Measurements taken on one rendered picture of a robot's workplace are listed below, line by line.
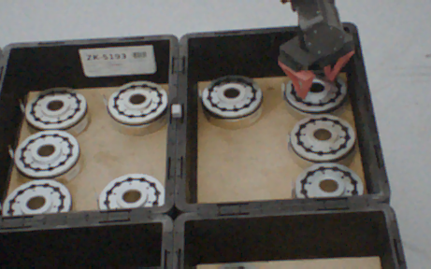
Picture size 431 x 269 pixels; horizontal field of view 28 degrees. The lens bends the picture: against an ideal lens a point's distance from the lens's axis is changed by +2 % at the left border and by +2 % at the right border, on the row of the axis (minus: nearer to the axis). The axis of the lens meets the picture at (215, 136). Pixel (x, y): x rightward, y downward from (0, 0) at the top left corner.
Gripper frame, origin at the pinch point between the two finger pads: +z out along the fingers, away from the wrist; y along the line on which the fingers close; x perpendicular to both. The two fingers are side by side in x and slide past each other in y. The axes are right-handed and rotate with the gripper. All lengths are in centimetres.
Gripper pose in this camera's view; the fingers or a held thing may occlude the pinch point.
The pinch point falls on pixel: (315, 84)
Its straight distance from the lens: 146.6
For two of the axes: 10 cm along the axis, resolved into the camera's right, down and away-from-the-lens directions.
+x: -6.1, -5.2, 5.9
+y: 7.9, -4.8, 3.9
